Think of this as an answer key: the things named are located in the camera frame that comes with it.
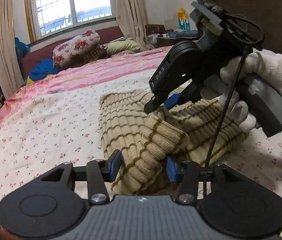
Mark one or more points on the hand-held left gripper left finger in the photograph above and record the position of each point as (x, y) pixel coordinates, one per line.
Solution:
(116, 166)

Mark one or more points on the red floral pillow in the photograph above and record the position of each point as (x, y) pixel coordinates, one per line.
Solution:
(73, 46)

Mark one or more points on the person's right hand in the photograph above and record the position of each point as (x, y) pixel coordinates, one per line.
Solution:
(266, 67)

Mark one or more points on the dark wooden nightstand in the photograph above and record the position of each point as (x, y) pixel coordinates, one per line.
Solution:
(166, 41)

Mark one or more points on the beige striped knit sweater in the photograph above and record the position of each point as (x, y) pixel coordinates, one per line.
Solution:
(128, 120)

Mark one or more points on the blue and yellow cloth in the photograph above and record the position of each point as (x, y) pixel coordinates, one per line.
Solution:
(41, 70)

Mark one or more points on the folded blue clothes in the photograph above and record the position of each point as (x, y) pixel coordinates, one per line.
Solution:
(184, 33)

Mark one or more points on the brown patterned pillow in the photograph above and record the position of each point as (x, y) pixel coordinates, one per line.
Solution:
(91, 55)

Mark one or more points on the pale yellow pillow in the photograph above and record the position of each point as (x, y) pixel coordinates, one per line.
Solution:
(123, 47)

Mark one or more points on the yellow and teal bag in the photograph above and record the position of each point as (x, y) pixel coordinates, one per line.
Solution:
(183, 20)

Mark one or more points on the barred window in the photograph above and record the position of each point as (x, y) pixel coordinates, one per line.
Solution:
(73, 5)

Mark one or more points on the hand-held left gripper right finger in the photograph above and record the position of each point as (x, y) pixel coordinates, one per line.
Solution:
(171, 171)

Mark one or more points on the blue plastic bag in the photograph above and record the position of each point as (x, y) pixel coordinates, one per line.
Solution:
(21, 47)

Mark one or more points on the maroon daybed backrest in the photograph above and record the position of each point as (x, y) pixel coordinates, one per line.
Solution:
(33, 60)

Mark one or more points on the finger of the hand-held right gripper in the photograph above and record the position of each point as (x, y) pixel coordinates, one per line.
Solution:
(174, 101)
(154, 104)

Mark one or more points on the cream curtain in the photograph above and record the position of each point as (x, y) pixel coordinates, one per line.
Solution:
(3, 42)
(133, 12)

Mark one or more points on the pink striped blanket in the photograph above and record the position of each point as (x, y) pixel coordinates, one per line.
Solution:
(68, 77)

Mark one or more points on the dark wooden headboard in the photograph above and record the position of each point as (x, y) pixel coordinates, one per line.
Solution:
(276, 25)

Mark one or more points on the cherry print bed sheet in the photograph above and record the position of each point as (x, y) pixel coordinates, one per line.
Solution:
(56, 130)

